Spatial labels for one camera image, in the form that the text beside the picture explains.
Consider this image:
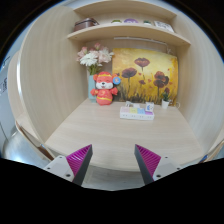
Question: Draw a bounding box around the white pastel power strip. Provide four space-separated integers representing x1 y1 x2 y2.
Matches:
120 106 154 120

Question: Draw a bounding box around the small potted plant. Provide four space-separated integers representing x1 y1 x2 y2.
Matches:
162 88 170 109

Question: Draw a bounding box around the light blue vase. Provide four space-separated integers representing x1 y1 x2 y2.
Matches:
88 75 96 103

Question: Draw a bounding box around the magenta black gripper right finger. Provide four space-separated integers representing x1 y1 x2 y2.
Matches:
134 145 161 185

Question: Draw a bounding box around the purple small dish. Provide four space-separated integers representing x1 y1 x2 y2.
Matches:
124 18 138 23

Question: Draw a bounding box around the white picture card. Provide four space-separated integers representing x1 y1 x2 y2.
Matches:
154 21 174 33

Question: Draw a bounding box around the wooden shelf unit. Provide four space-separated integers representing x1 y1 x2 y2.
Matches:
17 0 224 170

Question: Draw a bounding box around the red plush tiger toy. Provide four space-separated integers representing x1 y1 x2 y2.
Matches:
90 71 120 105

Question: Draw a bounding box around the brown leather box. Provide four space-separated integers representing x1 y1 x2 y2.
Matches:
74 18 98 31

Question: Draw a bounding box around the poppy flower painting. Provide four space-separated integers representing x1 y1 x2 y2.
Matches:
112 48 178 105

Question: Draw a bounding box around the green small dish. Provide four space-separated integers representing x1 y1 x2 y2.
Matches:
111 19 122 23

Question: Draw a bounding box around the pink white flower bouquet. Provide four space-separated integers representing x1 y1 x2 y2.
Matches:
77 43 114 75

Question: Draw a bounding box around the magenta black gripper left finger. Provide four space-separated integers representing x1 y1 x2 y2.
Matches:
66 145 93 186

